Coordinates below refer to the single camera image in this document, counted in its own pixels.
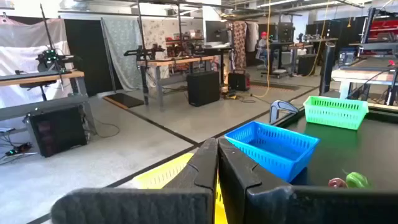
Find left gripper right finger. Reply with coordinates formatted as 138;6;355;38
217;138;398;224

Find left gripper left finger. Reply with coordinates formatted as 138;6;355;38
50;138;219;224

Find pink toy mushroom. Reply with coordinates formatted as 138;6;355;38
328;177;348;189

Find green toy bell pepper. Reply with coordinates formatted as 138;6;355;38
341;169;371;189

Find yellow plastic basket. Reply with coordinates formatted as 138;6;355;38
132;152;229;224

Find blue plastic basket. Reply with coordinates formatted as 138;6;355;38
224;120;321;184

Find green plastic basket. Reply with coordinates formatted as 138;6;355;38
303;95;370;131

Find black floor mat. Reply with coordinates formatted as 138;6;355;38
104;92;146;110

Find black computer tower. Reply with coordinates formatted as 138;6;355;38
26;104;88;158
297;54;318;77
187;70;221;108

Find black power strip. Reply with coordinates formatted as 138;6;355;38
5;142;34;157

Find wooden top workbench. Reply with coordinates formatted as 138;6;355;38
331;57;398;106
136;55;215;111
0;70;97;138

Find black case red trim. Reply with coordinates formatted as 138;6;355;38
228;70;251;92

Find black curtain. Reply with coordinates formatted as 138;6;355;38
63;18;124;97

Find grey floral cloth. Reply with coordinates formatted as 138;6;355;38
101;17;144;91

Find dark office desk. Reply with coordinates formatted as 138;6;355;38
269;37;338;78

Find person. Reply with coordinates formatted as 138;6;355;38
256;30;272;68

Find white floral cloth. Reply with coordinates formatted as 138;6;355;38
141;19;170;78

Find brown floral cloth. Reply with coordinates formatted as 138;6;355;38
231;21;248;71

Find black room monitor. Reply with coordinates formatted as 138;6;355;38
205;20;230;44

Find white cloth backdrop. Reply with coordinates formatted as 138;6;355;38
0;17;74;110

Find red storage bins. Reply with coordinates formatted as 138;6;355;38
368;18;398;41

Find black upright post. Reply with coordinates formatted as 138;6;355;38
319;42;336;96

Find yellow hanging cable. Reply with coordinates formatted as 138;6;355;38
253;0;272;99
306;0;330;77

